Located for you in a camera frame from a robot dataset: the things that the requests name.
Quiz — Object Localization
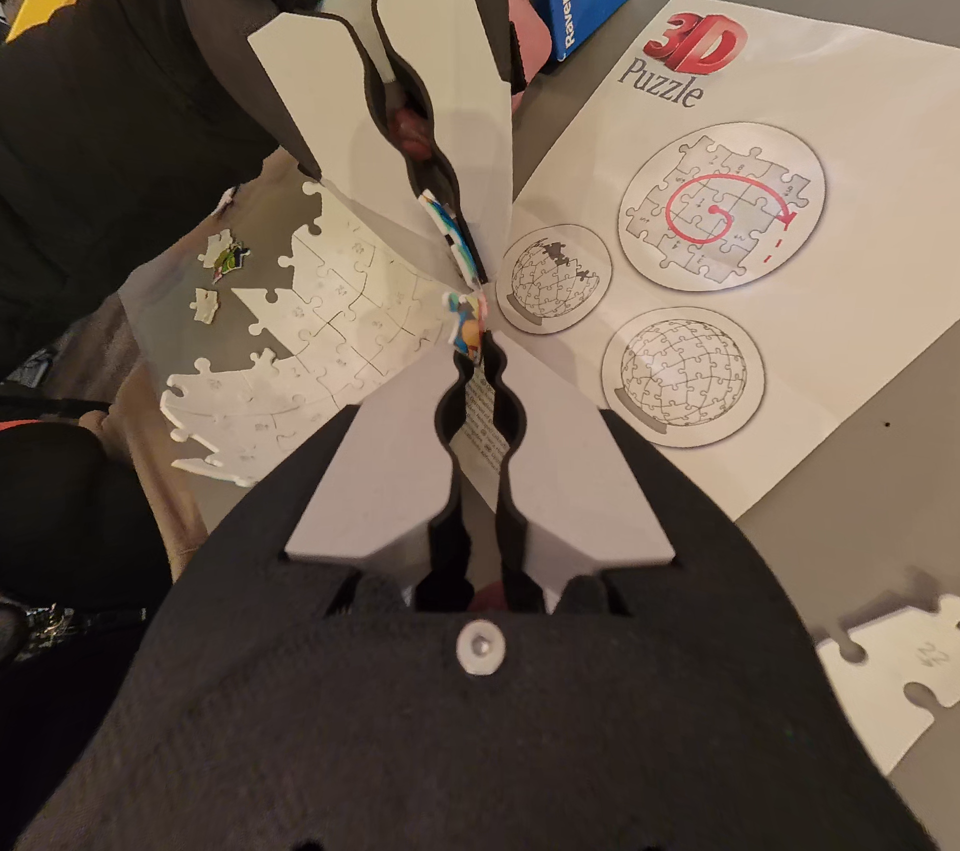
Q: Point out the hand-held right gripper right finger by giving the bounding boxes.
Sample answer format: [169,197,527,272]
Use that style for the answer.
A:
[483,331,676,610]

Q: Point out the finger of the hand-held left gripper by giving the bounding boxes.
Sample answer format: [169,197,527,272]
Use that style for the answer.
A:
[247,2,465,226]
[373,0,528,286]

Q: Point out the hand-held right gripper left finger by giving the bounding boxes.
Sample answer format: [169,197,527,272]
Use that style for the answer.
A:
[283,352,472,610]

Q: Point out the partly built white puzzle ball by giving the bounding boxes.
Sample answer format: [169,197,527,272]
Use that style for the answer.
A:
[159,179,489,488]

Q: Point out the colourful puzzle piece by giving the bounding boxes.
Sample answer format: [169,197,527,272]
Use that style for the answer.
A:
[447,290,487,366]

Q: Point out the person's left forearm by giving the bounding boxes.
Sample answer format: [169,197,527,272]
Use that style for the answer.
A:
[0,0,324,357]

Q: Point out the group of loose puzzle pieces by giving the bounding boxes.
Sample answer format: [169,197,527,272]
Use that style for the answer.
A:
[189,187,252,326]

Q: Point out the single white puzzle piece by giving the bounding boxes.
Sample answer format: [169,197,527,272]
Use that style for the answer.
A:
[813,592,960,777]

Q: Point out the person's left hand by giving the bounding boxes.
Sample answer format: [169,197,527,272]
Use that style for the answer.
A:
[512,3,561,89]

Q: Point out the person's beige trousers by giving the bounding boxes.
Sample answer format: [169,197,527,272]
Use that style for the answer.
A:
[75,307,215,586]

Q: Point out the folded paper instruction sheet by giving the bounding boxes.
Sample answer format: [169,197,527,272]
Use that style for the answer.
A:
[457,0,960,522]

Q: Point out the person's black jacket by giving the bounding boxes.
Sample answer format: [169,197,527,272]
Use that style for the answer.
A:
[0,416,177,851]

